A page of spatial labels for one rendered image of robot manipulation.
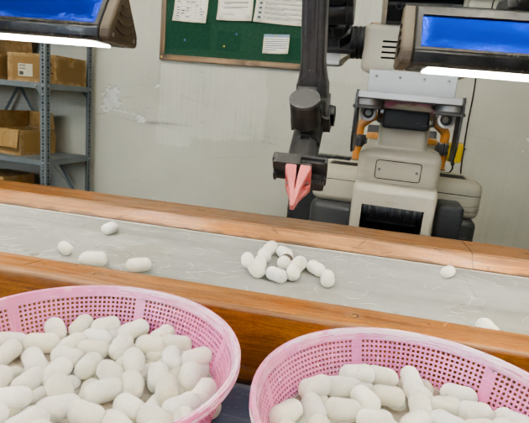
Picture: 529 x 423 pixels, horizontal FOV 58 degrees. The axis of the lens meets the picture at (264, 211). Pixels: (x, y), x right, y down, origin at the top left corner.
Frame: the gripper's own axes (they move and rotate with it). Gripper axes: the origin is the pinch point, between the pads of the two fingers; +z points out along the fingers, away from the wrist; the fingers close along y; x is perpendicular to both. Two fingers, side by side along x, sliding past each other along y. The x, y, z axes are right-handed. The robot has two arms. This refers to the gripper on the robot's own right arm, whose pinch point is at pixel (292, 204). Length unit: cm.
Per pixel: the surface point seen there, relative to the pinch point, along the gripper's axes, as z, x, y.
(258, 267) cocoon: 18.7, -8.6, -1.7
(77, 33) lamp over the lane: 4.0, -33.5, -26.9
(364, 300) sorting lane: 20.9, -8.3, 13.2
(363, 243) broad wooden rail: 2.4, 5.5, 13.3
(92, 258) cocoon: 23.4, -11.8, -23.7
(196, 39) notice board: -184, 94, -88
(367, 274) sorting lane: 12.7, -1.2, 14.0
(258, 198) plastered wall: -125, 159, -41
